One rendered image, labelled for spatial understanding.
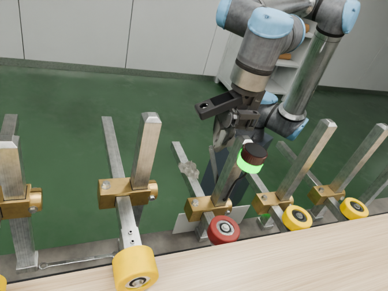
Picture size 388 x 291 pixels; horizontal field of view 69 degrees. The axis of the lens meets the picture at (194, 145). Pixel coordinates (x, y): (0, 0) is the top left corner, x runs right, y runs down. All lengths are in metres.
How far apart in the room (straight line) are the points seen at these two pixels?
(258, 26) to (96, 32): 2.73
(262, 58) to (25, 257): 0.72
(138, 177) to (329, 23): 0.96
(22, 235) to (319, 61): 1.22
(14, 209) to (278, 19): 0.65
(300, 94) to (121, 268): 1.16
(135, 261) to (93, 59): 2.96
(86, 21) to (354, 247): 2.94
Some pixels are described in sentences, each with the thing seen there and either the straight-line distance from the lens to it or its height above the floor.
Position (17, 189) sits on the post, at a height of 1.00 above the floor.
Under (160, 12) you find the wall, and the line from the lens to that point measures 3.32.
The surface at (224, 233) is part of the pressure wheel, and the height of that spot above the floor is 0.90.
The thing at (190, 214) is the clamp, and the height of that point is 0.85.
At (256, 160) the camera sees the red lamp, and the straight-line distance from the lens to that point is 0.66.
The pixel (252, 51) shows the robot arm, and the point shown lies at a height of 1.30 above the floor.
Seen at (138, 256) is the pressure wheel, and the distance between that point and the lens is 0.57.
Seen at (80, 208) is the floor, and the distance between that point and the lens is 1.89.
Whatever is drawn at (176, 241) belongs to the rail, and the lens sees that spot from 0.94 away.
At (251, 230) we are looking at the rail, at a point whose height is 0.70.
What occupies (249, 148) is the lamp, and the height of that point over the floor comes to 1.11.
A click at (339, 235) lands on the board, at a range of 0.94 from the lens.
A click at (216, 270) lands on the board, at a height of 0.90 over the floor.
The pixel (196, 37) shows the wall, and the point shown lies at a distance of 3.54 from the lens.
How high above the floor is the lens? 1.46
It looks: 35 degrees down
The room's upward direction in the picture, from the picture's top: 18 degrees clockwise
